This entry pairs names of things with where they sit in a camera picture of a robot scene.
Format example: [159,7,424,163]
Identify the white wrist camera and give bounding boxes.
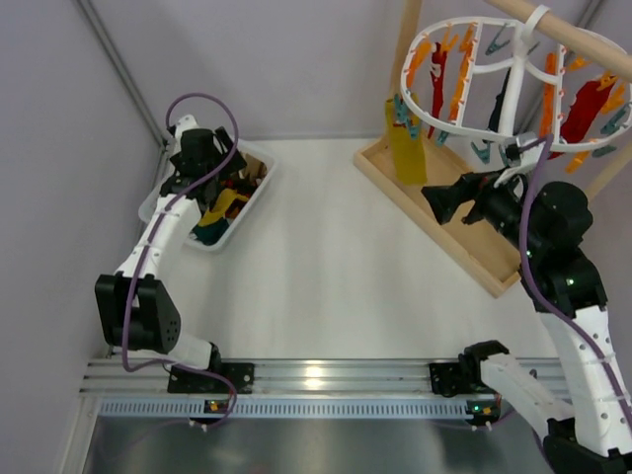
[167,114,199,142]
[494,132,544,189]

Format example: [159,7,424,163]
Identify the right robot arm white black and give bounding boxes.
[422,173,631,473]

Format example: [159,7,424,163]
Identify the white round clip hanger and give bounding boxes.
[391,1,631,173]

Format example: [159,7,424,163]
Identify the red thin hanging sock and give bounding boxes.
[430,41,448,119]

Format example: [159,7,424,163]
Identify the argyle brown orange sock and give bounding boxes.
[223,179,258,218]

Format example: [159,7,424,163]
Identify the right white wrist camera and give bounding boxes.
[494,132,544,189]

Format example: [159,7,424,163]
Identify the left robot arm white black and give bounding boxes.
[95,124,238,372]

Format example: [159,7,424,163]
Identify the mustard yellow sock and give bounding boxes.
[197,189,250,226]
[385,94,428,186]

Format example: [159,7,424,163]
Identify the wooden rack frame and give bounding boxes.
[354,1,631,297]

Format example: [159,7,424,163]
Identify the tan brown striped sock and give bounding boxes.
[239,153,268,186]

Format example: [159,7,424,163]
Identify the white plastic basket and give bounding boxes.
[139,126,276,252]

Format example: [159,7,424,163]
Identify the dark green sock in basket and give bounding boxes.
[193,218,230,246]

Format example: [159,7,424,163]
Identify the red sock on right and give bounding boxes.
[560,73,626,144]

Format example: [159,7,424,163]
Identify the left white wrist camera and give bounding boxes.
[167,114,199,142]

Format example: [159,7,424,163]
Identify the aluminium rail base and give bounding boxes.
[79,356,509,421]

